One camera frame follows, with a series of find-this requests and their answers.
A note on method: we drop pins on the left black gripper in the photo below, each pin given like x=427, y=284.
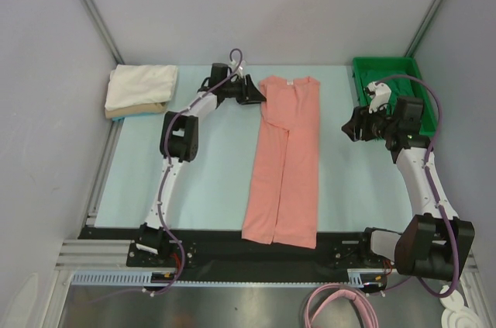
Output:
x=249, y=91

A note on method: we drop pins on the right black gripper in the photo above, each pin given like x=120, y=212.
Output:
x=360, y=123

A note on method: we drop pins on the pink t shirt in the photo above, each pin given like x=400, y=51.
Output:
x=284, y=188

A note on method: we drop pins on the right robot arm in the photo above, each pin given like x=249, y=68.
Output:
x=436, y=242

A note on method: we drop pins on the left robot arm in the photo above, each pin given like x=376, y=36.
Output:
x=179, y=143

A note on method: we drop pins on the green plastic tray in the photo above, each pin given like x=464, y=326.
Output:
x=410, y=67

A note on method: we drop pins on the green t shirt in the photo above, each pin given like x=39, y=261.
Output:
x=398, y=86

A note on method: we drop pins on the tan folded t shirt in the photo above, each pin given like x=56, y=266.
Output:
x=149, y=107

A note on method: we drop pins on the white folded t shirt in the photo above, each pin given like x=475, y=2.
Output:
x=131, y=85

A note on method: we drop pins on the light blue folded t shirt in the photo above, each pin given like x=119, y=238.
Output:
x=142, y=114

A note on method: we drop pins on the white plastic discs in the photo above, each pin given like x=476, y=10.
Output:
x=456, y=314

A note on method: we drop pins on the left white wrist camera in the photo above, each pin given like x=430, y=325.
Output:
x=236, y=69

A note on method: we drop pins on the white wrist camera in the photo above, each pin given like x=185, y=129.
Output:
x=380, y=94
x=236, y=69

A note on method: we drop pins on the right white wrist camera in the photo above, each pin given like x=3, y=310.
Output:
x=380, y=94

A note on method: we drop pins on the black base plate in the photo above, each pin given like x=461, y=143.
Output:
x=291, y=272

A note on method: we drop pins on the white cable duct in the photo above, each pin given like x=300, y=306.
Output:
x=124, y=278

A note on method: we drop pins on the aluminium frame rail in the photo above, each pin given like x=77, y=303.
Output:
x=85, y=254

